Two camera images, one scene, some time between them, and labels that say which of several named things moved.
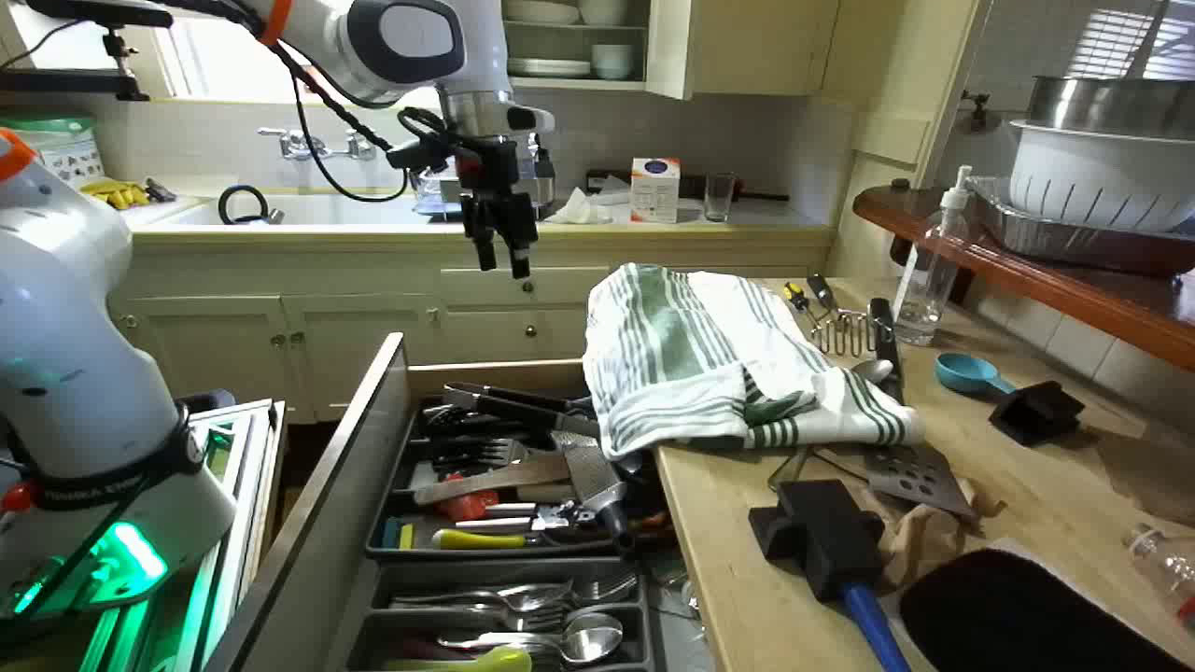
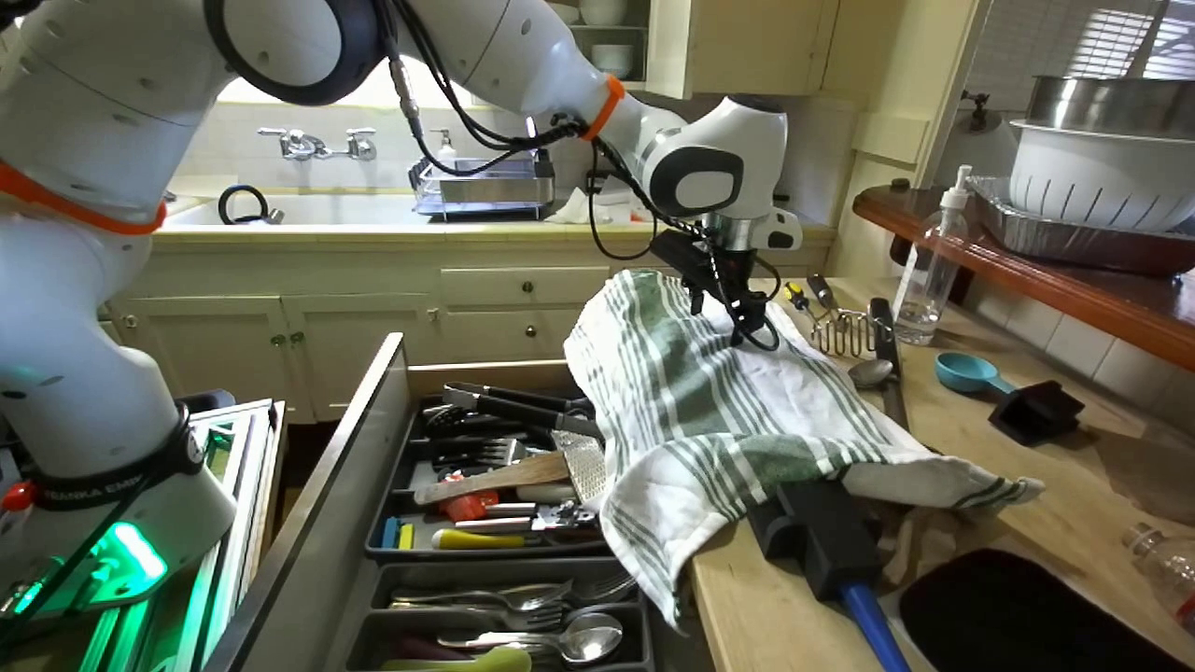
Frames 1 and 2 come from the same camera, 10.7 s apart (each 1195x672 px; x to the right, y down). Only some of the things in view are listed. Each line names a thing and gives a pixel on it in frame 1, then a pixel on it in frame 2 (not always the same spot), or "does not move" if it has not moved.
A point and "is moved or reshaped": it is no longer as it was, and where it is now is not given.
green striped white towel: [685, 357] is moved or reshaped
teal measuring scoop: [962, 368] does not move
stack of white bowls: [615, 61] does not move
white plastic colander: [1102, 177] does not move
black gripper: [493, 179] → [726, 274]
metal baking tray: [1125, 246] does not move
